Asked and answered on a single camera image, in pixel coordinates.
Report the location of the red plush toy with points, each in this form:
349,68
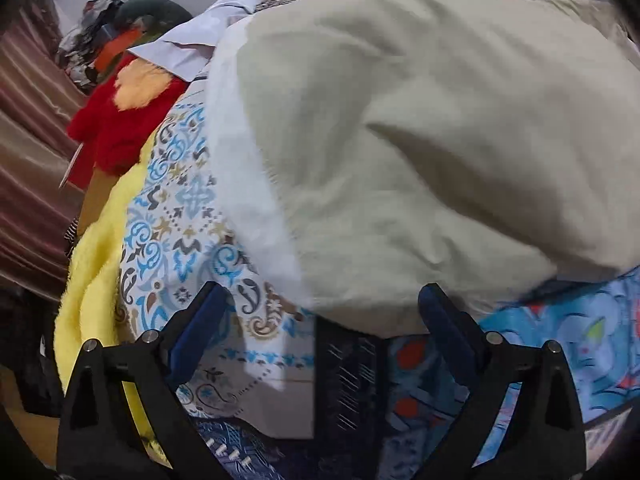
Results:
119,117

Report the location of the orange box on pile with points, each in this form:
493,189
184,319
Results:
115,47

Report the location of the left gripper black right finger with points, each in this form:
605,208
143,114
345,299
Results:
545,438

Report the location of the dark green stuffed cushion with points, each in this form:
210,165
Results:
155,16

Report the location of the white and beige jacket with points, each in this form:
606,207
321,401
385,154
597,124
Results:
364,148

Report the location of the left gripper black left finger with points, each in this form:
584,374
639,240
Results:
98,438

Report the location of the yellow fleece blanket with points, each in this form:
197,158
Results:
88,305

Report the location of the striped red curtain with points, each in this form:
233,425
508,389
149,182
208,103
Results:
38,100

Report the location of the white shirt on bed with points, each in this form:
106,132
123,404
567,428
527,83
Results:
186,49

